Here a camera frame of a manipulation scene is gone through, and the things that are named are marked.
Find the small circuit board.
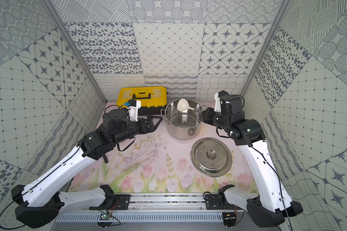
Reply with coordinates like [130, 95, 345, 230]
[97, 213, 113, 228]
[222, 213, 237, 229]

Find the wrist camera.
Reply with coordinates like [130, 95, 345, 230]
[124, 99, 141, 122]
[214, 90, 229, 112]

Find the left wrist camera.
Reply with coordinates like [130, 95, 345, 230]
[124, 99, 141, 122]

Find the stainless steel pot lid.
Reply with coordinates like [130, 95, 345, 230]
[190, 138, 232, 177]

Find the right small circuit board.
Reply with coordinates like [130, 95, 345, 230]
[222, 213, 237, 229]

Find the aluminium mounting rail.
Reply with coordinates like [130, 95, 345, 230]
[47, 192, 287, 214]

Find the yellow and black toolbox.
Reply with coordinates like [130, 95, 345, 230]
[117, 86, 167, 116]

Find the left small circuit board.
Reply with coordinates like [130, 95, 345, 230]
[97, 213, 113, 228]

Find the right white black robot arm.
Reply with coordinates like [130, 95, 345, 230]
[201, 91, 303, 228]

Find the stainless steel stock pot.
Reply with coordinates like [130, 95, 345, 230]
[161, 99, 202, 141]

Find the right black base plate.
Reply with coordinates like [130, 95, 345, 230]
[203, 194, 234, 210]

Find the cream spoon with grey handle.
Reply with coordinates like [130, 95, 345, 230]
[177, 98, 203, 114]

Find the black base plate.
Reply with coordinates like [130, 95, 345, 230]
[89, 194, 131, 210]
[203, 194, 234, 210]

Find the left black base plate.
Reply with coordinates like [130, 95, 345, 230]
[89, 194, 131, 210]

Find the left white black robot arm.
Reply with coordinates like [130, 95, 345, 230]
[11, 109, 163, 229]

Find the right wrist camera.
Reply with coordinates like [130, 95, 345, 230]
[214, 90, 229, 112]

